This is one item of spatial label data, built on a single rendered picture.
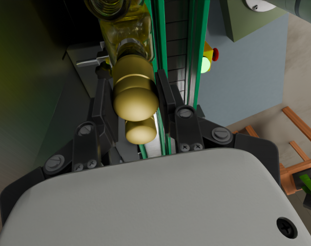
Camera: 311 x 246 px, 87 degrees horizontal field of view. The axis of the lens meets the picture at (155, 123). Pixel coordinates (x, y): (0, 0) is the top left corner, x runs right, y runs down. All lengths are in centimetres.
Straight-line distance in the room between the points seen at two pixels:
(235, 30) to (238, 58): 20
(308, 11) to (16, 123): 59
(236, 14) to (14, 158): 72
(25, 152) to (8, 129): 3
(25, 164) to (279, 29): 97
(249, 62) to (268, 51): 9
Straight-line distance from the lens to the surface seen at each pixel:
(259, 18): 80
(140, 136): 18
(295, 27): 214
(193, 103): 44
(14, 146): 21
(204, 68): 53
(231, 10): 73
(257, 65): 102
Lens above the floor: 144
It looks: 41 degrees down
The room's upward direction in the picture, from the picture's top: 169 degrees clockwise
